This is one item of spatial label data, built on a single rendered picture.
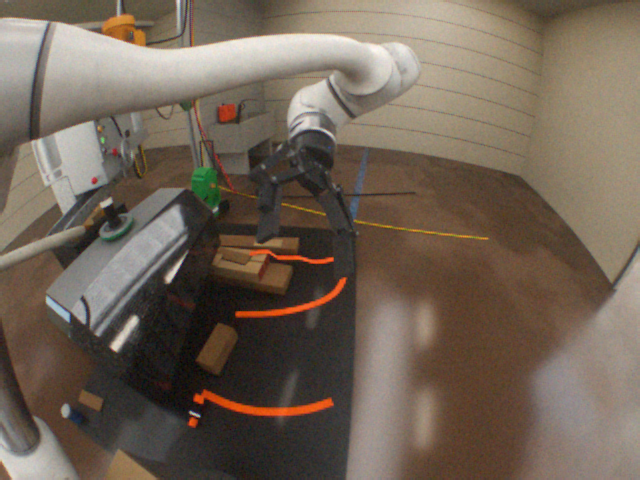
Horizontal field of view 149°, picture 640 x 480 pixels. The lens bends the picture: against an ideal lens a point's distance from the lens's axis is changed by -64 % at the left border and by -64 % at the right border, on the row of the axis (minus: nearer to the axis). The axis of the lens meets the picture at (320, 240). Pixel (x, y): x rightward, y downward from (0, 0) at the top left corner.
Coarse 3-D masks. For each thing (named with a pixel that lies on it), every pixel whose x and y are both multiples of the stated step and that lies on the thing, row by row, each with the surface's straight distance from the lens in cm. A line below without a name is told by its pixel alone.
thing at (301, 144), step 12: (300, 144) 40; (312, 144) 39; (324, 144) 40; (300, 156) 37; (312, 156) 40; (324, 156) 40; (324, 168) 41; (300, 180) 36; (312, 180) 36; (312, 192) 38
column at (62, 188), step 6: (60, 180) 213; (66, 180) 210; (54, 186) 218; (60, 186) 214; (66, 186) 211; (54, 192) 220; (60, 192) 216; (66, 192) 213; (72, 192) 210; (60, 198) 218; (66, 198) 215; (72, 198) 212; (78, 198) 214; (60, 204) 221; (66, 204) 218; (72, 204) 215; (66, 210) 220
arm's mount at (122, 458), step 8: (120, 456) 75; (128, 456) 74; (112, 464) 77; (120, 464) 75; (128, 464) 73; (136, 464) 72; (112, 472) 77; (120, 472) 75; (128, 472) 73; (136, 472) 72; (144, 472) 70; (152, 472) 71
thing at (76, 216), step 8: (120, 176) 149; (112, 184) 138; (88, 192) 137; (96, 192) 124; (104, 192) 129; (80, 200) 129; (88, 200) 117; (96, 200) 121; (72, 208) 123; (80, 208) 128; (88, 208) 114; (64, 216) 117; (72, 216) 122; (80, 216) 108; (88, 216) 113; (56, 224) 112; (64, 224) 116; (72, 224) 103; (80, 224) 107; (48, 232) 109; (56, 232) 111
